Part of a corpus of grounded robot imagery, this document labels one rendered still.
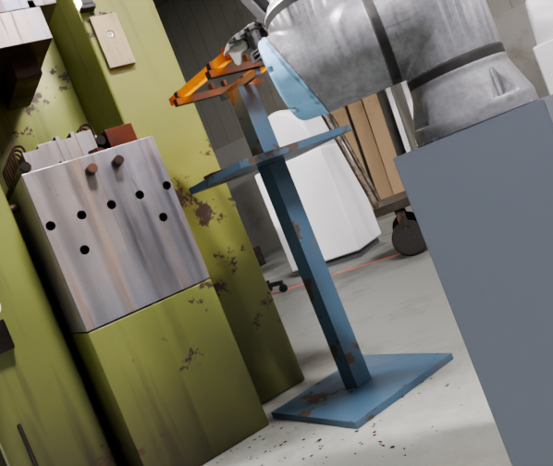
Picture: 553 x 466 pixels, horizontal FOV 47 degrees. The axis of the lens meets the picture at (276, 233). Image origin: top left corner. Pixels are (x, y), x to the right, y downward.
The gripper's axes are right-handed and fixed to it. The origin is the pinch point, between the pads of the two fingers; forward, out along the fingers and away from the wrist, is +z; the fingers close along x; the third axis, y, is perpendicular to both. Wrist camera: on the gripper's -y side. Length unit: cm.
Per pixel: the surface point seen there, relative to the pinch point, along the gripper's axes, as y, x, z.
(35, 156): 4, -42, 47
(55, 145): 2, -35, 46
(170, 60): -17, 15, 55
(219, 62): 0.7, -1.3, 6.7
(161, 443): 88, -42, 41
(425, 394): 100, 11, -6
